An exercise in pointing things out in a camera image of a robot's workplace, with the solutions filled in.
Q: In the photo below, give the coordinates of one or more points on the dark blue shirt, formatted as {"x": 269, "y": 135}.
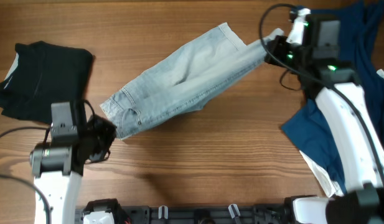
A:
{"x": 358, "y": 29}

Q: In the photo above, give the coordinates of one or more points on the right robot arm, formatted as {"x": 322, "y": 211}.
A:
{"x": 310, "y": 51}

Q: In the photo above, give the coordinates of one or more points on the light blue denim shorts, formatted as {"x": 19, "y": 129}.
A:
{"x": 184, "y": 81}

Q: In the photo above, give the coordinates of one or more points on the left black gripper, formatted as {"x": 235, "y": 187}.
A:
{"x": 109, "y": 129}

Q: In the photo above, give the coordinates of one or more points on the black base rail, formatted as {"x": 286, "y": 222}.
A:
{"x": 110, "y": 211}

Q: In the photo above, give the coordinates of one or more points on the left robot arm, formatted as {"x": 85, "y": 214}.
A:
{"x": 57, "y": 165}

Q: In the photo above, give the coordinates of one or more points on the black folded garment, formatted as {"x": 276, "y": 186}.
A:
{"x": 45, "y": 74}

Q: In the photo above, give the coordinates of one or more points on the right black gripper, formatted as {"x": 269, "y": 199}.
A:
{"x": 274, "y": 48}

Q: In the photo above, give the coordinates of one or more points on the white garment with black tag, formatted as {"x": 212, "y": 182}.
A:
{"x": 357, "y": 146}

